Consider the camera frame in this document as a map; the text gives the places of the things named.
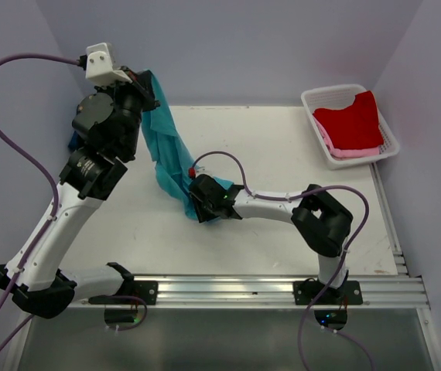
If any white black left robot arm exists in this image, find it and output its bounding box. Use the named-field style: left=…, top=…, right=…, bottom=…
left=0, top=67, right=160, bottom=319

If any pink t shirt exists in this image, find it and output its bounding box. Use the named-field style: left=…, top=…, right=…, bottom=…
left=315, top=120, right=380, bottom=160

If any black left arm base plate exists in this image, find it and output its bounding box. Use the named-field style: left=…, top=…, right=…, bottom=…
left=131, top=281, right=159, bottom=305

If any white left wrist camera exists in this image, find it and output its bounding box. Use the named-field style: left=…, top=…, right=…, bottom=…
left=85, top=43, right=132, bottom=87

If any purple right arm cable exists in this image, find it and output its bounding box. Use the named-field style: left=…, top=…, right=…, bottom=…
left=194, top=151, right=376, bottom=371

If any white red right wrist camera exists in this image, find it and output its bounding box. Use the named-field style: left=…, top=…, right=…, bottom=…
left=188, top=166, right=205, bottom=180

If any aluminium mounting rail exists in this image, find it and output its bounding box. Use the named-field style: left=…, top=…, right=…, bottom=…
left=22, top=231, right=430, bottom=310

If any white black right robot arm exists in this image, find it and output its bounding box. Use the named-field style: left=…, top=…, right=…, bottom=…
left=189, top=175, right=353, bottom=304

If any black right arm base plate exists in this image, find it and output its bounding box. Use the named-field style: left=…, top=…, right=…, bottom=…
left=292, top=278, right=364, bottom=305

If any red t shirt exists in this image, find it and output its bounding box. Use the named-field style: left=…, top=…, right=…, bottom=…
left=313, top=90, right=384, bottom=149

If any white plastic laundry basket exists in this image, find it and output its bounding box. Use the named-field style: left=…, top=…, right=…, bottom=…
left=301, top=84, right=400, bottom=170

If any turquoise t shirt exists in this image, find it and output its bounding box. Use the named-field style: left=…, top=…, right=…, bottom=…
left=140, top=68, right=234, bottom=223

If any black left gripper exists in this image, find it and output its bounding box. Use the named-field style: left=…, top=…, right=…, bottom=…
left=93, top=64, right=160, bottom=156

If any folded navy blue t shirt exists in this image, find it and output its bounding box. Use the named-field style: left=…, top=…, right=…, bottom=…
left=67, top=132, right=80, bottom=152

